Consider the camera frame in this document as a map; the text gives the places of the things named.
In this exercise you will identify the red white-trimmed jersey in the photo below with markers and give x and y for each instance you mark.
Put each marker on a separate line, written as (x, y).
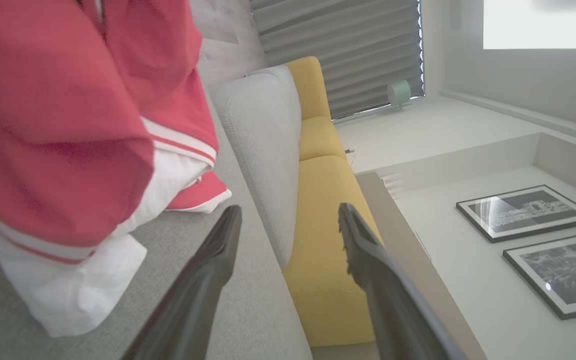
(58, 125)

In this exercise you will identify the large grey sofa seat cushion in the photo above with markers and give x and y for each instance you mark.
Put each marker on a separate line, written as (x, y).
(263, 150)

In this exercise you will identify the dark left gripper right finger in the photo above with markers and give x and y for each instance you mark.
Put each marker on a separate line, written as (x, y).
(393, 310)

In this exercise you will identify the grey pleated curtain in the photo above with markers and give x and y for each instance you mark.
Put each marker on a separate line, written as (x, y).
(348, 45)

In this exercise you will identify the large yellow sofa backrest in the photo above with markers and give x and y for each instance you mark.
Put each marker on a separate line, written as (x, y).
(323, 240)

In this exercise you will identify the mint green round device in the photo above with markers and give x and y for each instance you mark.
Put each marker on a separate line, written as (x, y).
(399, 93)

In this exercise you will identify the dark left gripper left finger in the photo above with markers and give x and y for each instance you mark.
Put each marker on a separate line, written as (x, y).
(193, 300)

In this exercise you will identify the bright white rectangular panel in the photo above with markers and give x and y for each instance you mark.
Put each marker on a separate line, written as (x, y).
(543, 25)

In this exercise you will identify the black framed monochrome picture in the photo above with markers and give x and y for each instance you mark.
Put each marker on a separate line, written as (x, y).
(525, 212)
(568, 272)

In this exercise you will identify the white slatted object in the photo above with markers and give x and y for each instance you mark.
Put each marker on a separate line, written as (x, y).
(393, 185)

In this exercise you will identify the narrow yellow sofa backrest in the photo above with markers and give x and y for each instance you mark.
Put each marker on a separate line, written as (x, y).
(320, 137)

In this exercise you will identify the small wall power socket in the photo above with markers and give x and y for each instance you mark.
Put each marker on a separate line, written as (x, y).
(350, 150)

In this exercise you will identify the medium yellow sofa backrest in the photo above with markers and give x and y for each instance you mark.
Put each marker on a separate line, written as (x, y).
(310, 85)

